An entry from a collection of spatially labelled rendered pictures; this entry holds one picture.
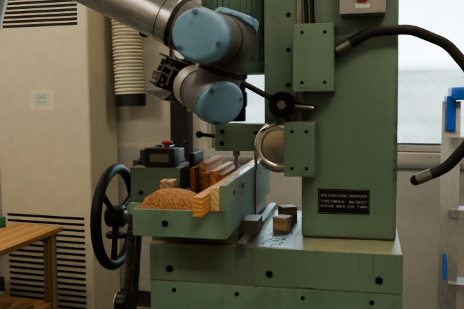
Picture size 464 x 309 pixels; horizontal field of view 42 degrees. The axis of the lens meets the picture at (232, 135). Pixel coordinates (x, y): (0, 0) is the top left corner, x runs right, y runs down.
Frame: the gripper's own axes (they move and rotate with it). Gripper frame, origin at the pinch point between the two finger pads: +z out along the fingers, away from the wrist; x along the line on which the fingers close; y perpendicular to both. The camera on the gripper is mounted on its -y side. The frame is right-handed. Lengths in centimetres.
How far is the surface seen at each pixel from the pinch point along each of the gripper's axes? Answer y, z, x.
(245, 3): -11.4, -3.1, -21.4
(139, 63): -45, 147, 17
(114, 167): 0.0, 12.0, 31.4
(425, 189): -159, 53, 19
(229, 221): -12.0, -32.3, 24.0
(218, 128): -17.1, -3.1, 10.3
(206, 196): -3.6, -33.5, 19.4
